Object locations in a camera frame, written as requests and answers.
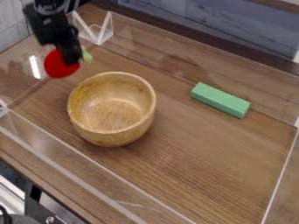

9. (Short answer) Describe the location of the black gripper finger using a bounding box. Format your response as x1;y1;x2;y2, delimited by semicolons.
56;45;79;65
71;27;81;62

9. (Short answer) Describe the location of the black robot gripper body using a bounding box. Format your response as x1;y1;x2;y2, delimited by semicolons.
23;0;77;46

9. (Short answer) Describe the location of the red plush strawberry toy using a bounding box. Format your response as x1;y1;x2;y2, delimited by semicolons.
43;46;93;79

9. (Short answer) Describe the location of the wooden bowl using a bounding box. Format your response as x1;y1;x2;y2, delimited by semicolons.
67;72;156;147

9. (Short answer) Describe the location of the green rectangular block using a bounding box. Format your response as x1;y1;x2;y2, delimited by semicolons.
191;82;251;119

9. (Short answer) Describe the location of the black table leg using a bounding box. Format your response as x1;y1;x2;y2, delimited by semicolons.
29;185;43;201

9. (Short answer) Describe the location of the clear acrylic tray wall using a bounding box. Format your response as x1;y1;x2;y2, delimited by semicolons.
0;102;195;224

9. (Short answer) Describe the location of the black cable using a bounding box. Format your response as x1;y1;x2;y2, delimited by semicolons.
0;204;13;224

